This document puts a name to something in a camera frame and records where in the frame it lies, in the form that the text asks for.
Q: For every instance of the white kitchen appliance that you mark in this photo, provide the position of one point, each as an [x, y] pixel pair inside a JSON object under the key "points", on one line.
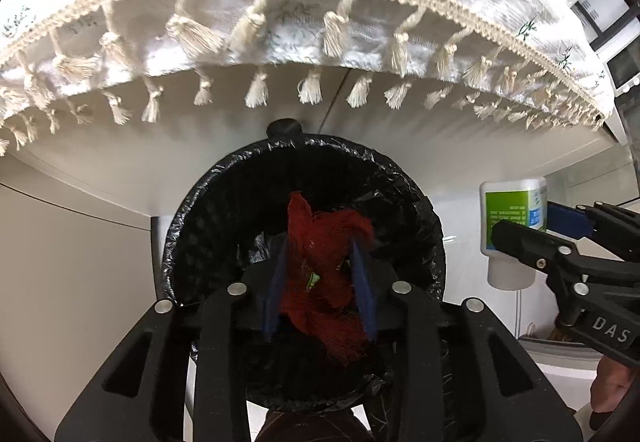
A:
{"points": [[625, 64]]}

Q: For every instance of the red mesh net bag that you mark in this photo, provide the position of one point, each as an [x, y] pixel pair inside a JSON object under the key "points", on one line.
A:
{"points": [[320, 247]]}

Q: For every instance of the person's dark trouser leg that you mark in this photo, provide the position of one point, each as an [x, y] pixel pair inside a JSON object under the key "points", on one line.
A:
{"points": [[310, 427]]}

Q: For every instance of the black bag lined trash bin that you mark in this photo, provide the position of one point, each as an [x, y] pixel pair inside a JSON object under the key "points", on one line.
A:
{"points": [[215, 222]]}

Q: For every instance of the white bottle green label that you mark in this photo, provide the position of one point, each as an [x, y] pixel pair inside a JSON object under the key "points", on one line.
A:
{"points": [[510, 202]]}

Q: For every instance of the person's right hand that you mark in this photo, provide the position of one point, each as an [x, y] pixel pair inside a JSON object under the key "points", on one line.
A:
{"points": [[607, 392]]}

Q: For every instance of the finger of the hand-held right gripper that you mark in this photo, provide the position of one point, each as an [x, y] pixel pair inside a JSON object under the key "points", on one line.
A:
{"points": [[565, 219], [530, 242]]}

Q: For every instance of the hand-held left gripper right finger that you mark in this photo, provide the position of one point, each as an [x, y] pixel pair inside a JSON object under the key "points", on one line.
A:
{"points": [[362, 294]]}

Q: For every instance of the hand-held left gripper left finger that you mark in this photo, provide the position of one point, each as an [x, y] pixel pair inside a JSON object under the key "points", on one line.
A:
{"points": [[272, 294]]}

